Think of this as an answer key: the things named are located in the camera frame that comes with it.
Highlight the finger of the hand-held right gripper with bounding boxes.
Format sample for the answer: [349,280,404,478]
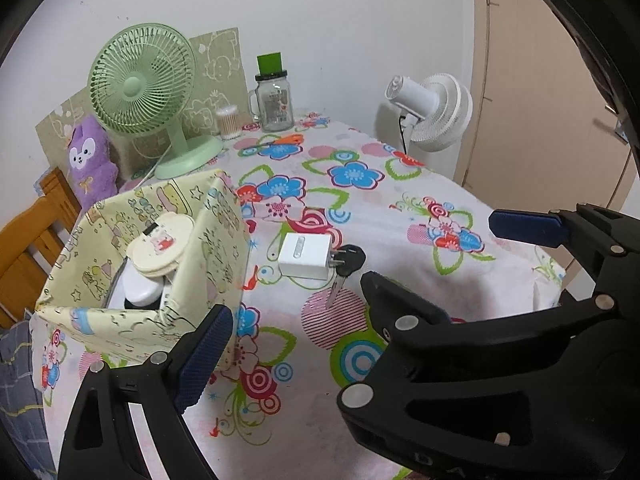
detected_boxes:
[489,203,640,318]

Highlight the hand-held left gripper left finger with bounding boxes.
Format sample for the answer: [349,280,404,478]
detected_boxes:
[57,304,235,480]

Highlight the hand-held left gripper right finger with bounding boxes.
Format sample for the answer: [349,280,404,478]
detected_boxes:
[336,269,640,480]

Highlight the black key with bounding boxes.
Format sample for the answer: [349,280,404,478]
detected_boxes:
[325,243,367,311]

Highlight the white oval case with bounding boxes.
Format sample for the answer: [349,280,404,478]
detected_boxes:
[121,257,168,307]

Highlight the white charger adapter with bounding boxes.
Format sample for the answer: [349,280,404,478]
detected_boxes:
[278,232,346,283]

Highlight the yellow printed storage box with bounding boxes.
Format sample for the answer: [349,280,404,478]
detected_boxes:
[37,169,251,376]

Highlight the cream round bear mirror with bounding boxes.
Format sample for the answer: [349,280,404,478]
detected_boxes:
[125,211,197,279]

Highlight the floral tablecloth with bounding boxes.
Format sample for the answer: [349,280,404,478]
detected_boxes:
[30,112,568,480]

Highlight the beige wooden cabinet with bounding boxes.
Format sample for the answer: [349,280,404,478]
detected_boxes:
[452,0,640,306]

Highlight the white standing fan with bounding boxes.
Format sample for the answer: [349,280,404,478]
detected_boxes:
[385,72,473,153]

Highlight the blue plaid cloth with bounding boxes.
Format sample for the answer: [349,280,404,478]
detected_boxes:
[0,317,56,466]

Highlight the wooden chair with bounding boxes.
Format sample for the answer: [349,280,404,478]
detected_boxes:
[0,167,83,328]

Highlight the purple plush rabbit toy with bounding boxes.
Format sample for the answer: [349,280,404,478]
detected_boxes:
[67,114,119,203]

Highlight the cotton swab jar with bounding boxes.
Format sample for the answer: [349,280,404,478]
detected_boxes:
[216,105,241,141]

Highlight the glass jar mug green lid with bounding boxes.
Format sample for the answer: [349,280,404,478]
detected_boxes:
[247,52,295,133]

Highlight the beige printed board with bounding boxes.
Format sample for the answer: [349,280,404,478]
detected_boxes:
[36,85,121,171]
[132,27,247,163]

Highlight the green desk fan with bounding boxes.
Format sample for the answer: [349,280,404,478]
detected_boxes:
[89,22,224,181]

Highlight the white fan cable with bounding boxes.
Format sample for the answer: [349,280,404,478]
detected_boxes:
[131,152,173,183]

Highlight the orange handled scissors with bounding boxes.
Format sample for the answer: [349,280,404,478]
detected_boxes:
[257,133,304,150]

